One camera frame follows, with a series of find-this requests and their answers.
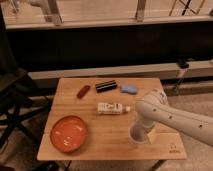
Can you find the translucent yellowish gripper finger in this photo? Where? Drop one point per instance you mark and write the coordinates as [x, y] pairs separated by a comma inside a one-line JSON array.
[[152, 136]]

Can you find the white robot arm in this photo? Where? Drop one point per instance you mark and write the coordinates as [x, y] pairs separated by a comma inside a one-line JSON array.
[[153, 107]]

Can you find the orange ceramic bowl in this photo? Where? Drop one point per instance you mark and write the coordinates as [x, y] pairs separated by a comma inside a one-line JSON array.
[[69, 133]]

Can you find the white labelled plastic bottle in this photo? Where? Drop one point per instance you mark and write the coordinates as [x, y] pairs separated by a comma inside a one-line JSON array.
[[112, 108]]

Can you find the blue sponge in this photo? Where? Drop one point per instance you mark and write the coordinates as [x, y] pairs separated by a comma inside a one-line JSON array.
[[130, 89]]

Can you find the wooden folding table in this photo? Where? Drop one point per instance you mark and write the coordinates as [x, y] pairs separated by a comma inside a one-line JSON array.
[[108, 137]]

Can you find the black rectangular box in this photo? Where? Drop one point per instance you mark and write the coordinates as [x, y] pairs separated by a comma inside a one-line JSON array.
[[106, 86]]

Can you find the red oblong object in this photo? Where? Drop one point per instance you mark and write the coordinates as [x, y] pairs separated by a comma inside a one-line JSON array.
[[82, 92]]

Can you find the black chair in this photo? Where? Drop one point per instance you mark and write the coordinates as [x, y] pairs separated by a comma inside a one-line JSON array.
[[15, 86]]

